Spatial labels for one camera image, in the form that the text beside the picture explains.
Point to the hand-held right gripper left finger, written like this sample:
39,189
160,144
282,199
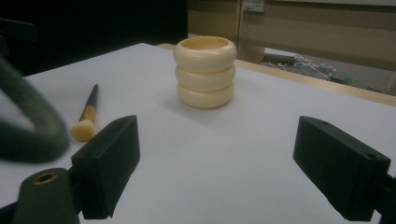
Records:
107,161

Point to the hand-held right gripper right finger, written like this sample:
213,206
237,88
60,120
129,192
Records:
339,168

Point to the cream ribbed holder cup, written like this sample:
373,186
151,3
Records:
205,72

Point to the wall power socket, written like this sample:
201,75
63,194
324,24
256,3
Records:
253,5

